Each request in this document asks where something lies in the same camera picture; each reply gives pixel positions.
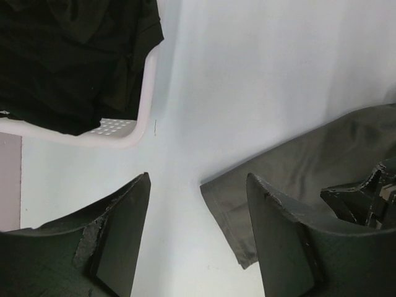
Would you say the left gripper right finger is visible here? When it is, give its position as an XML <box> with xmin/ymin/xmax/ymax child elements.
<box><xmin>246</xmin><ymin>173</ymin><xmax>395</xmax><ymax>296</ymax></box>

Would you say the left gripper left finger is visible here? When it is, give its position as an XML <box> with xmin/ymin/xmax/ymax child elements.
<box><xmin>1</xmin><ymin>173</ymin><xmax>151</xmax><ymax>296</ymax></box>

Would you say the grey t shirt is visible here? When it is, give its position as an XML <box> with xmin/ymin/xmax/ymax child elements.
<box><xmin>200</xmin><ymin>104</ymin><xmax>395</xmax><ymax>269</ymax></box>

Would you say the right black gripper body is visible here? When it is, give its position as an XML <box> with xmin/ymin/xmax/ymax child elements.
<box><xmin>321</xmin><ymin>159</ymin><xmax>395</xmax><ymax>229</ymax></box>

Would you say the black t shirts pile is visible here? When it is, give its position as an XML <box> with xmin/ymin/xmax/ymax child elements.
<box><xmin>1</xmin><ymin>1</ymin><xmax>163</xmax><ymax>136</ymax></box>

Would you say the white plastic basket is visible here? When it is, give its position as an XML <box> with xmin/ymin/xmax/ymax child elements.
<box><xmin>1</xmin><ymin>46</ymin><xmax>160</xmax><ymax>149</ymax></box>

